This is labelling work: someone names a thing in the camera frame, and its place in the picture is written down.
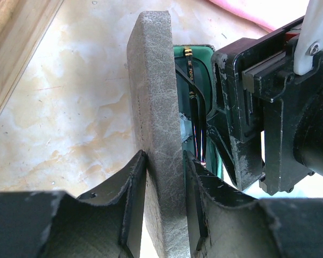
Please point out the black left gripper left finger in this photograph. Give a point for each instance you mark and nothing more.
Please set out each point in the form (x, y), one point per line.
(105, 221)

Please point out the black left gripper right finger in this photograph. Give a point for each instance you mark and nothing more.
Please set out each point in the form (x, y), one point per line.
(224, 222)

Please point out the wooden clothes rack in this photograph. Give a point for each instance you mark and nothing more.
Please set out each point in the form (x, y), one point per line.
(23, 24)

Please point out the grey glasses case green lining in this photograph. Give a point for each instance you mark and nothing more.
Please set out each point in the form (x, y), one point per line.
(163, 128)

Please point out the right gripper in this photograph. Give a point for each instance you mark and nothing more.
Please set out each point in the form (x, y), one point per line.
(266, 119)

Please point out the pink folded shirt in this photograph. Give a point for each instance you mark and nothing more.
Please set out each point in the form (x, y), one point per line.
(268, 14)

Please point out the thin wire-frame sunglasses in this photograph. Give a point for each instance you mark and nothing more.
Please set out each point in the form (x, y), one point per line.
(197, 106)

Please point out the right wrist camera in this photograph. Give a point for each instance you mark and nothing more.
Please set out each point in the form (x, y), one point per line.
(310, 41)

